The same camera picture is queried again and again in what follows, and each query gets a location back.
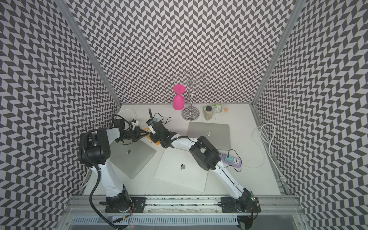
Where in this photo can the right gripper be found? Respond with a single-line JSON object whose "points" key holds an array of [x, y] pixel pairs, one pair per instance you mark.
{"points": [[155, 140]]}

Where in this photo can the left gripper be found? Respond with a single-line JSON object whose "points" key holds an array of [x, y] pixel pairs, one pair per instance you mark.
{"points": [[138, 131]]}

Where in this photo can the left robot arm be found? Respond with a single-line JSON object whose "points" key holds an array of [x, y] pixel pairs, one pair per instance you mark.
{"points": [[94, 152]]}

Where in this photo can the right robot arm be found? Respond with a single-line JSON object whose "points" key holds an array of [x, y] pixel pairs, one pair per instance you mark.
{"points": [[208, 158]]}

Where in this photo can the left silver laptop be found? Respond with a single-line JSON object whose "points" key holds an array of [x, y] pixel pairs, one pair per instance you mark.
{"points": [[130, 159]]}

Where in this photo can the centre white laptop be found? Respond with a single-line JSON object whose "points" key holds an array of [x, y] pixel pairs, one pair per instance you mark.
{"points": [[178, 167]]}

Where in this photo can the rear grey laptop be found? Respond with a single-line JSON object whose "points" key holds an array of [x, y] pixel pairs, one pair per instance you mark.
{"points": [[217, 134]]}

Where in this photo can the orange power strip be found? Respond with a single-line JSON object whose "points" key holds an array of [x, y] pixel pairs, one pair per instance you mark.
{"points": [[148, 130]]}

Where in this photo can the chrome glass holder stand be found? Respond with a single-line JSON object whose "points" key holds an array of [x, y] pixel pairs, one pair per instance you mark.
{"points": [[191, 82]]}

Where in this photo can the pink wine glass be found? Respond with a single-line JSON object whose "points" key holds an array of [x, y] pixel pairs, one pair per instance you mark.
{"points": [[178, 100]]}

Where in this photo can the small glass bottle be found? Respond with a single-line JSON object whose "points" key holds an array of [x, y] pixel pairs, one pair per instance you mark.
{"points": [[208, 113]]}

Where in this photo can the green packet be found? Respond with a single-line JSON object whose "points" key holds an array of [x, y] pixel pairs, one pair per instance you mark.
{"points": [[215, 108]]}

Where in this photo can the green adapter on purple strip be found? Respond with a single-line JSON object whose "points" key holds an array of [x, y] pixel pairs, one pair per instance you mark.
{"points": [[229, 158]]}

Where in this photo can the purple power strip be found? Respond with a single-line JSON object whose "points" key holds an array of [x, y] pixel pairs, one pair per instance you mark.
{"points": [[236, 161]]}

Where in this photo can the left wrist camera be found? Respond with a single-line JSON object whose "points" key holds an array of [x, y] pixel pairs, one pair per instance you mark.
{"points": [[133, 124]]}

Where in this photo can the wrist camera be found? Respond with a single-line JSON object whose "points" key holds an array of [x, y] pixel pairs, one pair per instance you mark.
{"points": [[150, 122], [133, 124]]}

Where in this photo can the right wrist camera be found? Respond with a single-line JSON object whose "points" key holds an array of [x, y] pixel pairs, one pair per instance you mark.
{"points": [[150, 122]]}

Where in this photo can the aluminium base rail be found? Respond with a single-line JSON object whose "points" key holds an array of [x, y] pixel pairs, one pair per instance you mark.
{"points": [[195, 204]]}

